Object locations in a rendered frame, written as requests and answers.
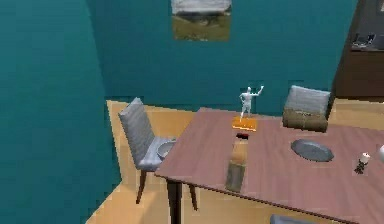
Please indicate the grey upholstered dining chair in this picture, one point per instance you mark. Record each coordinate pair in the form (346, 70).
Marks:
(140, 133)

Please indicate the reddish brown dining table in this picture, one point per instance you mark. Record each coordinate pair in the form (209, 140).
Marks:
(283, 173)

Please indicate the grey bowl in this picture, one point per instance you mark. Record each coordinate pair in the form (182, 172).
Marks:
(165, 149)

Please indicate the white human figure statue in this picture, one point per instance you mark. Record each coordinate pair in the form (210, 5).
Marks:
(246, 110)

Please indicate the framed landscape picture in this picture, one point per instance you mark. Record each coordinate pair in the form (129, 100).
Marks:
(201, 20)

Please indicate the grey and tan chair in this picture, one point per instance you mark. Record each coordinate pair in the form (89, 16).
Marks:
(306, 106)

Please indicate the grey round plate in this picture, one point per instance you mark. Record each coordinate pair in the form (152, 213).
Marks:
(311, 150)

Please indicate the dark brown cabinet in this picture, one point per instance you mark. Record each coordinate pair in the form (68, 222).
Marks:
(361, 71)

